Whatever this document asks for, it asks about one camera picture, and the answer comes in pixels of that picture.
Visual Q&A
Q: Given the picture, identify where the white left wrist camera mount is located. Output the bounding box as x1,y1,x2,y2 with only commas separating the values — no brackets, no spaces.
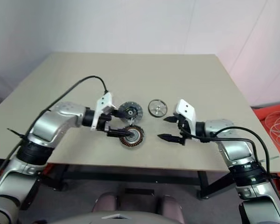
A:
90,91,118,132

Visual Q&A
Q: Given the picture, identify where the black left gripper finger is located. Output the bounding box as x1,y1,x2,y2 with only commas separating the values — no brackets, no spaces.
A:
111,109,132,119
106,127,133,139

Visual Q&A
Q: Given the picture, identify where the silver spoked rotor ring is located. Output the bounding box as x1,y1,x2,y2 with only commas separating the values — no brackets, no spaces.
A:
147,98,168,119

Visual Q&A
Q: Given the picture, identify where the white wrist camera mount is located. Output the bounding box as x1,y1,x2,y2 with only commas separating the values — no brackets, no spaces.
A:
90,91,118,132
174,98,197,136

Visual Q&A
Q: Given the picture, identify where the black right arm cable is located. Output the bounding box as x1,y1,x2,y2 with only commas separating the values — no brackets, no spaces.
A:
212,126,280,208
192,135,259,161

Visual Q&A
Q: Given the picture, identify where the grey robot torso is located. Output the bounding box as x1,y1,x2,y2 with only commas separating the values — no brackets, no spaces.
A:
46,210,176,224

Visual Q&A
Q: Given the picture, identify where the black metal table frame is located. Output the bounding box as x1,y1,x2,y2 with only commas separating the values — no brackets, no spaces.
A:
45,163,236,202

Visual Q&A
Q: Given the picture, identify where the dark maroon rounded shape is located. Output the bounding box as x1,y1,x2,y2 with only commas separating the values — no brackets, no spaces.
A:
155,194,185,224
92,191,119,213

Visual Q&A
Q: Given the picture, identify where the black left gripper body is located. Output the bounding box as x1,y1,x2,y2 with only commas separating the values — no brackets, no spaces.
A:
96,112,114,134

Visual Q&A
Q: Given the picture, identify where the black flat floor plate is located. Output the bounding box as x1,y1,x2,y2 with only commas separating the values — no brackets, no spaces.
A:
124,187,155,196

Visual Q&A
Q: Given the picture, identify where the white coiled cable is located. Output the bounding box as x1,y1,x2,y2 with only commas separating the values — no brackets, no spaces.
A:
264,109,280,150

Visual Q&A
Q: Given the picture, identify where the orange fabric cushion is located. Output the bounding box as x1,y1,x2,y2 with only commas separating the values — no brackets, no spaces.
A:
253,99,280,185

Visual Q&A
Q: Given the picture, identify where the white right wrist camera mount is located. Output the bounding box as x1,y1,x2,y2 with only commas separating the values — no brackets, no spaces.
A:
174,98,197,136

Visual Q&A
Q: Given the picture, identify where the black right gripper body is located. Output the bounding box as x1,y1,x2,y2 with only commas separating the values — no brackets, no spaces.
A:
173,113,194,140

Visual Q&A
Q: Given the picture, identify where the motor housing with copper windings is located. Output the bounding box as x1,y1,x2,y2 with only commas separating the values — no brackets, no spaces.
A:
119,125,146,150

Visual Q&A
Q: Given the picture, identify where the round grey motor lid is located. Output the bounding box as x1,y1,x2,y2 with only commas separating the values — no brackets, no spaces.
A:
118,100,144,122

